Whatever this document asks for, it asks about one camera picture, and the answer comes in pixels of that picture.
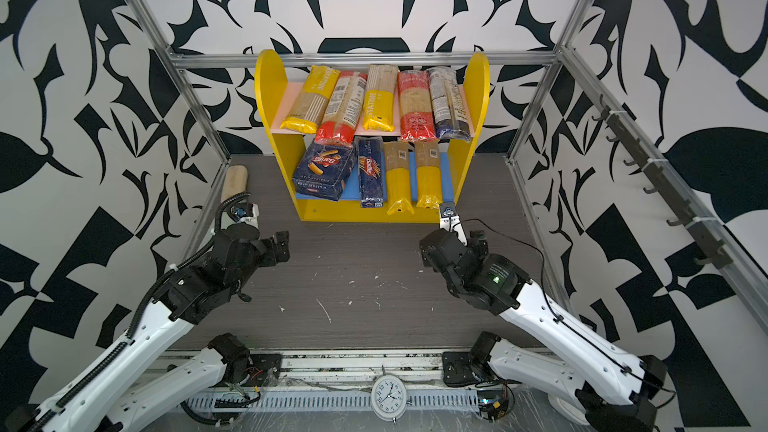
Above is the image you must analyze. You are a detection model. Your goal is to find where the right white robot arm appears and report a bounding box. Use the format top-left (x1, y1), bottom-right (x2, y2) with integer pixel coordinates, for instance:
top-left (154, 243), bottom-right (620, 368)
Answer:
top-left (419, 228), bottom-right (667, 431)

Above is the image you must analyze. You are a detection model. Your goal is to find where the white slotted cable duct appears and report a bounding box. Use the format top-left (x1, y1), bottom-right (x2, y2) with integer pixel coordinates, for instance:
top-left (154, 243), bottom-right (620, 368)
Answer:
top-left (187, 389), bottom-right (480, 413)

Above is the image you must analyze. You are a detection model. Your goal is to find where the yellow spaghetti bag with barcode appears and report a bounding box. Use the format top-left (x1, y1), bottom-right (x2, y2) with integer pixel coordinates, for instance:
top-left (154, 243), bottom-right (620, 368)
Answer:
top-left (414, 142), bottom-right (443, 210)

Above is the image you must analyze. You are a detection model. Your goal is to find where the black corrugated cable hose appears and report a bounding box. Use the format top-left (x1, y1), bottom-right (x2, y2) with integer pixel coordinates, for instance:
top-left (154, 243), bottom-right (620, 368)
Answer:
top-left (23, 191), bottom-right (253, 432)

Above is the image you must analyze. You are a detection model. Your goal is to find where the beige zipper case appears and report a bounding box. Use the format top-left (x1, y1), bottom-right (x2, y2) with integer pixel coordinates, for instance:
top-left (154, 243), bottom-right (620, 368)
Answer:
top-left (220, 165), bottom-right (248, 202)

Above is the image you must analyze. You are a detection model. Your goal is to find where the blue Barilla pasta box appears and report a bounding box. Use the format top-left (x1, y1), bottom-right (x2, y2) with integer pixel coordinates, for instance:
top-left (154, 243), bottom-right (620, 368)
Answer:
top-left (292, 142), bottom-right (357, 201)

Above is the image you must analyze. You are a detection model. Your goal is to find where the blue Barilla spaghetti bag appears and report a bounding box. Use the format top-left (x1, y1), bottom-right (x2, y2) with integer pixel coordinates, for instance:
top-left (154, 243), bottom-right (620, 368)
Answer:
top-left (356, 137), bottom-right (385, 208)

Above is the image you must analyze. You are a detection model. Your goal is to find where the black wall hook rail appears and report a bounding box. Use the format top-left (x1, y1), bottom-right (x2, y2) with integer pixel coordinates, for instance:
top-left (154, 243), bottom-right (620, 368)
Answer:
top-left (593, 95), bottom-right (734, 270)

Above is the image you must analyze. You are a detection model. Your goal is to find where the yellow Pastatime spaghetti bag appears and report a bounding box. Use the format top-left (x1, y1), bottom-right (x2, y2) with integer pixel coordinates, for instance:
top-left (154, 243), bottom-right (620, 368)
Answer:
top-left (362, 65), bottom-right (399, 132)
top-left (280, 65), bottom-right (341, 134)

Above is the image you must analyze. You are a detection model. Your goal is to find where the clear blue label noodle pack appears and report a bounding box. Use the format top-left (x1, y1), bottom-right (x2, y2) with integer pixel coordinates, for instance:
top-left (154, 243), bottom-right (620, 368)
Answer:
top-left (428, 67), bottom-right (471, 142)

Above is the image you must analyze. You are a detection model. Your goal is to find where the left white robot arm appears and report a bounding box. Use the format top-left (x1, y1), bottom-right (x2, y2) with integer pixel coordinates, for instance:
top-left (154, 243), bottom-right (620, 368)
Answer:
top-left (5, 222), bottom-right (290, 431)

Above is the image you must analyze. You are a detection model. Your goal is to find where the yellow wooden shelf unit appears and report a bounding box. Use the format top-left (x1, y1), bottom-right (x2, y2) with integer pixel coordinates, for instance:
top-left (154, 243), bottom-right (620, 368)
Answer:
top-left (254, 49), bottom-right (490, 224)

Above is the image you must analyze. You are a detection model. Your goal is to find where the round white alarm clock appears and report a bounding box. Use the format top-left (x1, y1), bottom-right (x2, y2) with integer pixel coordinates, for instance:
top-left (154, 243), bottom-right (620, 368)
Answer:
top-left (371, 375), bottom-right (408, 423)

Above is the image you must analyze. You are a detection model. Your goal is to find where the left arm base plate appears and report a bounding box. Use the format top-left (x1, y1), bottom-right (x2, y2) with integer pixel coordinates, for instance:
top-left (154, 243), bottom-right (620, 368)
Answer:
top-left (240, 353), bottom-right (283, 388)

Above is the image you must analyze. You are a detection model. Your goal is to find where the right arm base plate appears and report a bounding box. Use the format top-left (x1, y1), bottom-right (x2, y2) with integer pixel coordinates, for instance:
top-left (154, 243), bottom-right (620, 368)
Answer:
top-left (441, 351), bottom-right (481, 388)

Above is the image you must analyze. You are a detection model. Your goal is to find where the plain yellow spaghetti bag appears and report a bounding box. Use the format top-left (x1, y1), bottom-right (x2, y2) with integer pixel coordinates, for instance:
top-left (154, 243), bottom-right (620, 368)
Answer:
top-left (384, 141), bottom-right (414, 215)

